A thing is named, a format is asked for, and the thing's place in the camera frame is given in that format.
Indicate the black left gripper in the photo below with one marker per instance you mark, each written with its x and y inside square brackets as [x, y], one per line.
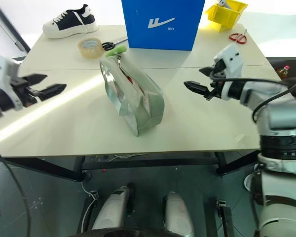
[27, 93]

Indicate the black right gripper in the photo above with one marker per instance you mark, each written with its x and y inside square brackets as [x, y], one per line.
[217, 89]

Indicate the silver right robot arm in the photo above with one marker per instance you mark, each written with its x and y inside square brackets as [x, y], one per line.
[278, 128]

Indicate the silver zipper pouch bag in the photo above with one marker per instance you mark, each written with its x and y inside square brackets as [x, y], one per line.
[135, 98]

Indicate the clear packing tape roll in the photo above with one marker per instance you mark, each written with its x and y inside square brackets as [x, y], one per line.
[89, 50]

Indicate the white and black sneaker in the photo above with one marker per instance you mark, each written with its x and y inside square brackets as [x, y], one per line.
[69, 23]

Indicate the yellow plastic bin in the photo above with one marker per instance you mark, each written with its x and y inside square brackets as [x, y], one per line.
[227, 16]

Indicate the blue shoe box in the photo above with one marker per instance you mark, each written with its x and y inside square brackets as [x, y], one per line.
[160, 24]

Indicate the grey item in bin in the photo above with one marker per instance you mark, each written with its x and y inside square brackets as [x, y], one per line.
[222, 3]

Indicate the green zipper pull tab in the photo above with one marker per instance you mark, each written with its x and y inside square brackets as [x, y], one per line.
[117, 50]

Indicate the oil bottle with red cap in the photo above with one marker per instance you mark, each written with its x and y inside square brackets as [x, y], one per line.
[283, 72]

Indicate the white robot right leg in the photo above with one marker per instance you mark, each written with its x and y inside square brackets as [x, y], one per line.
[177, 214]

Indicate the white robot leg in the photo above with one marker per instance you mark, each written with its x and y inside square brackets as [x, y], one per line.
[112, 209]
[177, 214]

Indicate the white robot left leg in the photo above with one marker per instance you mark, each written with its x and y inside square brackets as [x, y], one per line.
[112, 209]

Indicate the dark rounded robot torso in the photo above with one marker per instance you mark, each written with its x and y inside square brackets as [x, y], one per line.
[135, 232]

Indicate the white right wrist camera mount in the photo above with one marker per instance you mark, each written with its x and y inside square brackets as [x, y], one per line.
[230, 58]

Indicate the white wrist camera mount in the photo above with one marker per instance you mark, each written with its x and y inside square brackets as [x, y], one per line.
[5, 67]
[230, 58]

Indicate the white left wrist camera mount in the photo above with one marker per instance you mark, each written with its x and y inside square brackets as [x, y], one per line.
[5, 67]

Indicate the black metal table frame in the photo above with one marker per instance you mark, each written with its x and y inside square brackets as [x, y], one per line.
[148, 164]

